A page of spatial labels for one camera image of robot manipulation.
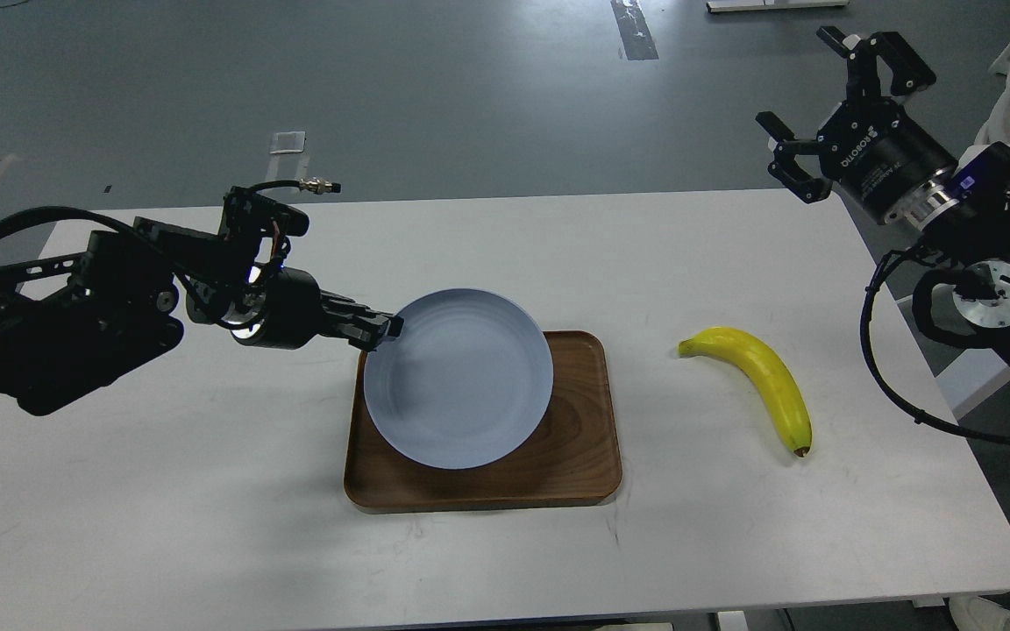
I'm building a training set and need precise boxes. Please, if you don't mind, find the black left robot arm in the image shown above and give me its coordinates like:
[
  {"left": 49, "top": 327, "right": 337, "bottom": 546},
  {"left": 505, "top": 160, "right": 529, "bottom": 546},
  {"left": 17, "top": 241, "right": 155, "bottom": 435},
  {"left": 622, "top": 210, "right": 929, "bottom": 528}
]
[{"left": 0, "top": 177, "right": 403, "bottom": 415}]

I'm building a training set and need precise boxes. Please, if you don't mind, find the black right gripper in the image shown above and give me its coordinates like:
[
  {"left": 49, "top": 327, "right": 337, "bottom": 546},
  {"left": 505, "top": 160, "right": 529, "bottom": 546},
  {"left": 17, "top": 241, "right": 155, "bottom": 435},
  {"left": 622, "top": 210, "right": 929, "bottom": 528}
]
[{"left": 755, "top": 25, "right": 957, "bottom": 226}]

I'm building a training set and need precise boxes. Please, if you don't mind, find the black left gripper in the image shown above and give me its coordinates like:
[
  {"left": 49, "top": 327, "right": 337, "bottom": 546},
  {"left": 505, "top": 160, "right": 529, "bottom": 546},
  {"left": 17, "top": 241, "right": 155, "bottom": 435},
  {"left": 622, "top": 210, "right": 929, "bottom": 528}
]
[{"left": 231, "top": 268, "right": 404, "bottom": 352}]

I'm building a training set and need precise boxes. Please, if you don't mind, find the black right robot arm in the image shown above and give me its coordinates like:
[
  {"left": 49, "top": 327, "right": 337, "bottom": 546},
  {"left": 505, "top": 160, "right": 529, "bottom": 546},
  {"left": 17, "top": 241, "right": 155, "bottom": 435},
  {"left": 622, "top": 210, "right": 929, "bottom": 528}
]
[{"left": 755, "top": 25, "right": 1010, "bottom": 367}]

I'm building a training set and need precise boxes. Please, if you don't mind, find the brown wooden tray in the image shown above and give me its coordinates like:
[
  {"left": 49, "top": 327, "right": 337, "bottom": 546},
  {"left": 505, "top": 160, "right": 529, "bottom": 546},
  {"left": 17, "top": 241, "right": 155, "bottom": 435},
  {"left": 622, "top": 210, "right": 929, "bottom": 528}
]
[{"left": 342, "top": 330, "right": 622, "bottom": 513}]

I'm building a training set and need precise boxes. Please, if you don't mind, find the white shoe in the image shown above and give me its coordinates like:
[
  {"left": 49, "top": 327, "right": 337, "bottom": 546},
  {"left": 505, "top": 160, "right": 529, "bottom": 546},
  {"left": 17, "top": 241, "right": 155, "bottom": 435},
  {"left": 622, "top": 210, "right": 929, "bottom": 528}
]
[{"left": 949, "top": 596, "right": 1010, "bottom": 630}]

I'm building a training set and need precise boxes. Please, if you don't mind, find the yellow banana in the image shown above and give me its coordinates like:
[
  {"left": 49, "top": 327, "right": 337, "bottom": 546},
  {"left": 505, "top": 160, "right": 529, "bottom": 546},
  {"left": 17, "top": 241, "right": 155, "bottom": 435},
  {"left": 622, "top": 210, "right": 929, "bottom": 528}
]
[{"left": 676, "top": 326, "right": 814, "bottom": 458}]

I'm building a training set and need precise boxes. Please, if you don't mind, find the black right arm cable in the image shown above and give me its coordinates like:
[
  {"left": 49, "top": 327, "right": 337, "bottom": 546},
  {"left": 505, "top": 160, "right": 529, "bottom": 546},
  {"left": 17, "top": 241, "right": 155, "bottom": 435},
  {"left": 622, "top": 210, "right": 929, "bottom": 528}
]
[{"left": 860, "top": 247, "right": 1010, "bottom": 453}]

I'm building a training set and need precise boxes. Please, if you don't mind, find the light blue plate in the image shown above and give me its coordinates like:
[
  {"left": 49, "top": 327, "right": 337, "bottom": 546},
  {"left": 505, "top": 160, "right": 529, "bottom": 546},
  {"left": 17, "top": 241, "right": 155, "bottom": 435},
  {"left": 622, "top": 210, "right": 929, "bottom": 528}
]
[{"left": 361, "top": 288, "right": 554, "bottom": 470}]

